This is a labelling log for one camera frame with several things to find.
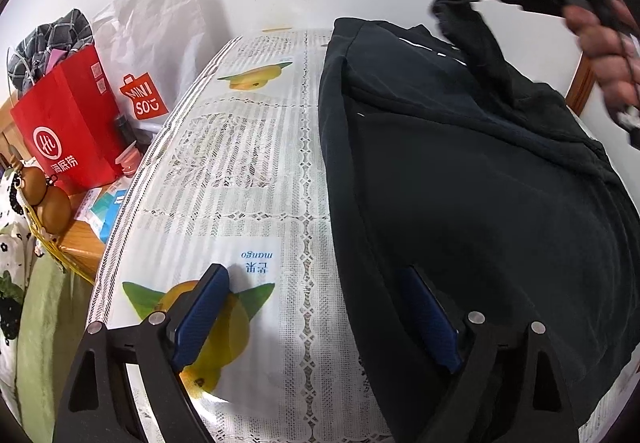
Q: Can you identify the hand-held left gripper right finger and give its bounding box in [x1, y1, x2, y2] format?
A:
[397, 264, 583, 443]

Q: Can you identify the brown wooden door frame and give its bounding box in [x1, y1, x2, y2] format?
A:
[565, 50, 601, 117]

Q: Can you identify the teal white box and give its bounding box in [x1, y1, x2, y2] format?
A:
[75, 188, 129, 244]

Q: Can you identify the wooden side table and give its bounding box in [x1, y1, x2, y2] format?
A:
[0, 88, 151, 285]

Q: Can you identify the fruit print tablecloth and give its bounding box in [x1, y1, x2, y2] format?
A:
[85, 28, 640, 443]

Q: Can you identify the green blanket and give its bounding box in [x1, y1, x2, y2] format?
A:
[15, 248, 96, 443]

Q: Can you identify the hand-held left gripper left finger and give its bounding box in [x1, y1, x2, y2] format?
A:
[52, 264, 231, 443]

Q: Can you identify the black bottle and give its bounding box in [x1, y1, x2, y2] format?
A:
[114, 114, 133, 146]

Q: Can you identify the red paper bag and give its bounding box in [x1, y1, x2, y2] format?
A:
[10, 45, 132, 194]

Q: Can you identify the brown wooden gourd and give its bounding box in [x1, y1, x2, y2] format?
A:
[15, 165, 72, 235]

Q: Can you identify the white floral cloth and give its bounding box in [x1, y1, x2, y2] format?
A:
[0, 168, 37, 389]

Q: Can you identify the white Miniso plastic bag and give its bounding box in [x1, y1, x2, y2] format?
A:
[92, 0, 211, 134]

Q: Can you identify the black garment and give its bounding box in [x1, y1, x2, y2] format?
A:
[317, 0, 640, 443]

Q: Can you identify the person's right hand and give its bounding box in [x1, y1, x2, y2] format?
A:
[564, 0, 640, 110]

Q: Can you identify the dark bead string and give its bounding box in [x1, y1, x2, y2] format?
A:
[4, 170, 27, 218]

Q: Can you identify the dark checked cloth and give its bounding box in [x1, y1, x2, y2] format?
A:
[6, 9, 96, 96]

